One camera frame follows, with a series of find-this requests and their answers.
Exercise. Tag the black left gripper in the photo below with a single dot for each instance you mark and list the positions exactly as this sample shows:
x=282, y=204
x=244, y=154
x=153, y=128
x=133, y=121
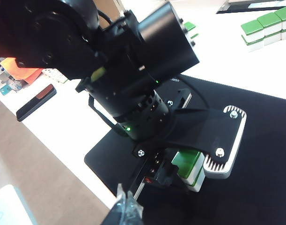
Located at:
x=156, y=159

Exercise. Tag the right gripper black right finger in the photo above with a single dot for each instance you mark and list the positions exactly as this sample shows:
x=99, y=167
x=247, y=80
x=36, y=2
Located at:
x=133, y=211

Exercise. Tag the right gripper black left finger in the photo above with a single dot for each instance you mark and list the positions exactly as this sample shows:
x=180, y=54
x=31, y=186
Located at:
x=115, y=211

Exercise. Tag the mahjong tile with dot print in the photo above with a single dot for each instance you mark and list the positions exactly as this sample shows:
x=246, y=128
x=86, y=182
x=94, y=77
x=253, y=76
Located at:
x=48, y=73
x=60, y=78

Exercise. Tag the black desk mat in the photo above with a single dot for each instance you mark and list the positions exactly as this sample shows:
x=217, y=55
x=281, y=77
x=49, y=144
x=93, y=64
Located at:
x=262, y=187

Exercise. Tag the white plastic bin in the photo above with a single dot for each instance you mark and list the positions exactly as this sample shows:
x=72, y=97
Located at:
x=9, y=208

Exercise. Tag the black case with red panel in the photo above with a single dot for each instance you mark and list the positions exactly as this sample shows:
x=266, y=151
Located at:
x=35, y=103

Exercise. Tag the round silvery disc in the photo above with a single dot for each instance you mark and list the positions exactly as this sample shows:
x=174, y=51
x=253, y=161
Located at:
x=16, y=85

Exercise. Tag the teal card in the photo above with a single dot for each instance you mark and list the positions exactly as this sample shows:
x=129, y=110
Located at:
x=5, y=90

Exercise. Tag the orange cloth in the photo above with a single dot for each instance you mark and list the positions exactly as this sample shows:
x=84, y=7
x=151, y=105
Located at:
x=23, y=72

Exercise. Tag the brown wooden board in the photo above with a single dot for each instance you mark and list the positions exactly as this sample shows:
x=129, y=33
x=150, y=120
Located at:
x=108, y=11

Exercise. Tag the white cup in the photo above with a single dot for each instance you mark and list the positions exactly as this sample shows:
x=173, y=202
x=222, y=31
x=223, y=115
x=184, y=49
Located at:
x=0, y=75

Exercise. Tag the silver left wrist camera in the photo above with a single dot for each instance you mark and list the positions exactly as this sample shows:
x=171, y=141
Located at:
x=215, y=170

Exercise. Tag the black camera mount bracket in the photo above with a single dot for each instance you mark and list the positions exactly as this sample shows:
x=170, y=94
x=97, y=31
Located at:
x=203, y=133

